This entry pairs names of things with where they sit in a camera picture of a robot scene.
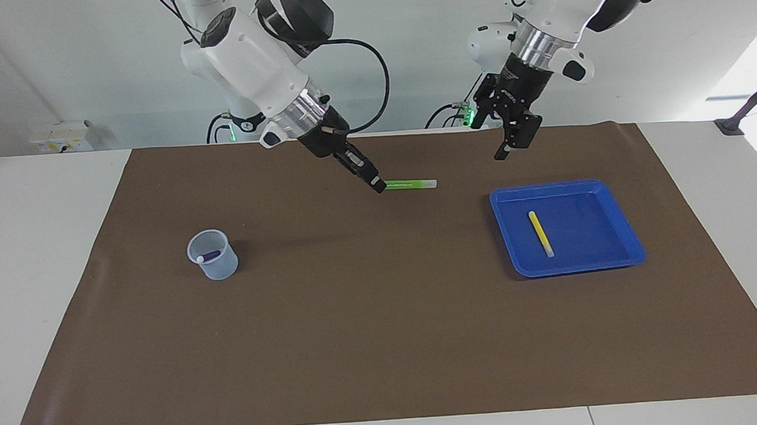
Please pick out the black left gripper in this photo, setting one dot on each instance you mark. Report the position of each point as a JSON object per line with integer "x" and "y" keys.
{"x": 521, "y": 82}

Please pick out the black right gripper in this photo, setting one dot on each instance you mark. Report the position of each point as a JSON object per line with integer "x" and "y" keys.
{"x": 326, "y": 134}

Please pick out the green pen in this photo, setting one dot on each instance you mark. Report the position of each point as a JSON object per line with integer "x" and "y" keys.
{"x": 409, "y": 185}

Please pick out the yellow pen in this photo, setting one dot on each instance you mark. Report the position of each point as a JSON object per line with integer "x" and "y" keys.
{"x": 540, "y": 233}

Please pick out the purple pen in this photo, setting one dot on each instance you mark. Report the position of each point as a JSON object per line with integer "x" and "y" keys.
{"x": 210, "y": 255}

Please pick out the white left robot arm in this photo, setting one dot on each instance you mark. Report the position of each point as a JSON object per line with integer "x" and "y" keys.
{"x": 562, "y": 2}

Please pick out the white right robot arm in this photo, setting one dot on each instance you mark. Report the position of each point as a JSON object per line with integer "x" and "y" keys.
{"x": 254, "y": 57}

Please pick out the blue plastic tray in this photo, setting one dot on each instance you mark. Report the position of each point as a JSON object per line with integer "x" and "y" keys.
{"x": 519, "y": 231}

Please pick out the brown table mat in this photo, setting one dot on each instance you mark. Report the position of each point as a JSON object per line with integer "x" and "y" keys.
{"x": 383, "y": 303}

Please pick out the translucent plastic cup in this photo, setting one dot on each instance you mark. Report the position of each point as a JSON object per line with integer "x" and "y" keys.
{"x": 223, "y": 269}

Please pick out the black stand with pole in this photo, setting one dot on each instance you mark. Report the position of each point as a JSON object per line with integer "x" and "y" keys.
{"x": 730, "y": 126}

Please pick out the white wall socket box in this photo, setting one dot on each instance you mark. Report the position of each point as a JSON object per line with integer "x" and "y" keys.
{"x": 60, "y": 138}

